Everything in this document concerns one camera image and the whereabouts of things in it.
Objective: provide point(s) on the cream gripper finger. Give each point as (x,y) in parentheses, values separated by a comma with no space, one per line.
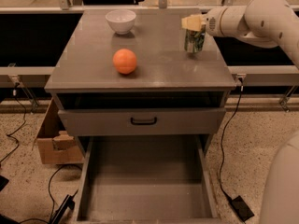
(194,22)

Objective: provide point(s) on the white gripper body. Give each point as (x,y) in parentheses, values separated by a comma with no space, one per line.
(212,24)

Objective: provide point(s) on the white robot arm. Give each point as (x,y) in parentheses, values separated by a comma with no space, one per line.
(265,24)

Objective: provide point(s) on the grey drawer cabinet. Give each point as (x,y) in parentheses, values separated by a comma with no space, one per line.
(166,76)

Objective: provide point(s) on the grey upper drawer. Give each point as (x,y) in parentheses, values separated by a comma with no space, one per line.
(107,122)

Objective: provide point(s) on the open grey middle drawer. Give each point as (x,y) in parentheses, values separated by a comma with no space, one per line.
(157,179)

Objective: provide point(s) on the white bowl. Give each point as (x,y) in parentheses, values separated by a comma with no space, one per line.
(121,21)

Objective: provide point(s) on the orange ball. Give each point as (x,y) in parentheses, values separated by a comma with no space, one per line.
(124,60)

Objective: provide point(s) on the brown cardboard box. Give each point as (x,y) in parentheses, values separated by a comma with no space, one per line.
(54,144)

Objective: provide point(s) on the black power adapter right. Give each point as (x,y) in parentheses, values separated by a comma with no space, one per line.
(241,209)

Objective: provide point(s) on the black device bottom left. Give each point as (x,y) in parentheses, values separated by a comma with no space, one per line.
(68,203)

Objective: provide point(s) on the black drawer handle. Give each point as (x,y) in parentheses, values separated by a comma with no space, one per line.
(143,122)

